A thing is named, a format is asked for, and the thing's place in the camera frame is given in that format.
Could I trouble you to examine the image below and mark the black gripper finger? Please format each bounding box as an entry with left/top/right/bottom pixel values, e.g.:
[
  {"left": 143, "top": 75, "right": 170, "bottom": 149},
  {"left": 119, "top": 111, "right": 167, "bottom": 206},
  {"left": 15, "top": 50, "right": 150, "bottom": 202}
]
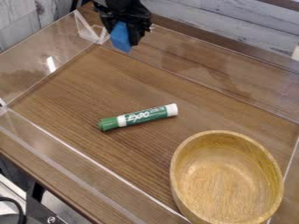
[
  {"left": 100, "top": 12, "right": 118, "bottom": 32},
  {"left": 127, "top": 21, "right": 146, "bottom": 46}
]

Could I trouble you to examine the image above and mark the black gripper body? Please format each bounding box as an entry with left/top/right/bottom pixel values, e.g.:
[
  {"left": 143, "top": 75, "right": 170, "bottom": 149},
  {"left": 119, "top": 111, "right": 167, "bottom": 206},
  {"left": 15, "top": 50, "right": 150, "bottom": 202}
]
[{"left": 92, "top": 0, "right": 152, "bottom": 32}]

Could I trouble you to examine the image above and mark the blue rectangular block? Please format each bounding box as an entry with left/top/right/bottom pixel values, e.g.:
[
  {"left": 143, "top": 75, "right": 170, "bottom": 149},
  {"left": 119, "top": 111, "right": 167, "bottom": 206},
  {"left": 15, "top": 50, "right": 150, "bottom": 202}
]
[{"left": 110, "top": 22, "right": 132, "bottom": 53}]

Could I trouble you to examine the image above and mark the brown wooden bowl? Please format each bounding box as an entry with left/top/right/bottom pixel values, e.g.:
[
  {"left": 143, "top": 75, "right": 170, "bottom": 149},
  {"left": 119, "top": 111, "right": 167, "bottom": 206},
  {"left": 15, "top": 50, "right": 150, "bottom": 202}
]
[{"left": 170, "top": 130, "right": 285, "bottom": 224}]

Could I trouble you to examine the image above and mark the green Expo marker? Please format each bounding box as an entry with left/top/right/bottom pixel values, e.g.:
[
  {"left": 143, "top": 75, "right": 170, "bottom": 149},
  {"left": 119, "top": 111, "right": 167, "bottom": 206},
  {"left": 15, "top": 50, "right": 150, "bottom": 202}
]
[{"left": 98, "top": 103, "right": 179, "bottom": 131}]

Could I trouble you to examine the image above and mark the clear acrylic enclosure wall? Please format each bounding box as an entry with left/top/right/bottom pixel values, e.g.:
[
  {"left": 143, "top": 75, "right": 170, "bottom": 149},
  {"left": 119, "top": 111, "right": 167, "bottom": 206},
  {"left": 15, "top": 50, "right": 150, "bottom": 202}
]
[{"left": 0, "top": 12, "right": 299, "bottom": 224}]

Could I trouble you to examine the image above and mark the black metal table frame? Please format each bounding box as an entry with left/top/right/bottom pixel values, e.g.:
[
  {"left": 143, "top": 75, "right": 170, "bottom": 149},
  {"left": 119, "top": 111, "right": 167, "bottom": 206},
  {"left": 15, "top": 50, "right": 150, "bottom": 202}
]
[{"left": 26, "top": 182, "right": 67, "bottom": 224}]

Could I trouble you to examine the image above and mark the black cable lower left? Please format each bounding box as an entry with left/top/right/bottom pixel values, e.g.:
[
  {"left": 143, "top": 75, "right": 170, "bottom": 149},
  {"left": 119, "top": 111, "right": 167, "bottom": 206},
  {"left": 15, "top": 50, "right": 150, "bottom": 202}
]
[{"left": 0, "top": 197, "right": 28, "bottom": 224}]

